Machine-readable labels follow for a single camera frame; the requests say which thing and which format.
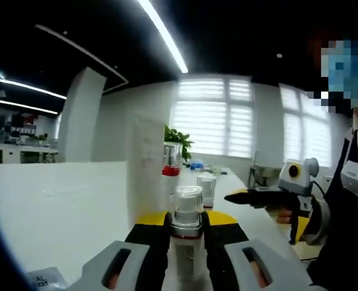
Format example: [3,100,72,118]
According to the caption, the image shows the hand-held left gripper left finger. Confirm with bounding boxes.
[71,211,171,291]

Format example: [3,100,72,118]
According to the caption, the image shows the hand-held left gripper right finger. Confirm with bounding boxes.
[203,211,314,291]

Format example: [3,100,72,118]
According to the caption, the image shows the silver-collared white skincare bottle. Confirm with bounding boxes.
[165,184,211,291]

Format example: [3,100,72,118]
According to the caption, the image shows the large red-collared skincare bottle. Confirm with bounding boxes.
[161,141,183,213]

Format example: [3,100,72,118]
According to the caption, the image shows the window with white blinds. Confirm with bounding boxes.
[169,77,256,159]
[280,84,334,168]

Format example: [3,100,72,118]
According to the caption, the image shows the white chest-worn device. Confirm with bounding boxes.
[339,159,358,195]

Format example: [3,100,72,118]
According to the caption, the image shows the potted green plant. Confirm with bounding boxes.
[163,124,195,164]

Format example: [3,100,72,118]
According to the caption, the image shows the long ceiling light strip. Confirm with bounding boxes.
[138,0,189,74]

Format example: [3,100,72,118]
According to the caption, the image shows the background ceiling light strip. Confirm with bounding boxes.
[0,77,68,100]
[0,96,59,115]

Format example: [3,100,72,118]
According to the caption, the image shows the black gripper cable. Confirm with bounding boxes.
[311,180,330,196]

